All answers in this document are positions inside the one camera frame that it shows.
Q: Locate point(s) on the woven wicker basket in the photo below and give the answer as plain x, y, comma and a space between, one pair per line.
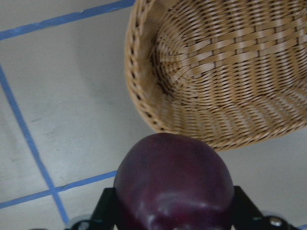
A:
228, 72

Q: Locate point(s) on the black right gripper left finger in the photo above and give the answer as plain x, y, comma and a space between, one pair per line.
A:
104, 215

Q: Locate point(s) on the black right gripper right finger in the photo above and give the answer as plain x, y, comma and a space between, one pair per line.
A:
244, 213

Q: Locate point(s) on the dark purple apple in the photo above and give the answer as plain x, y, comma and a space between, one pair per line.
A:
172, 182

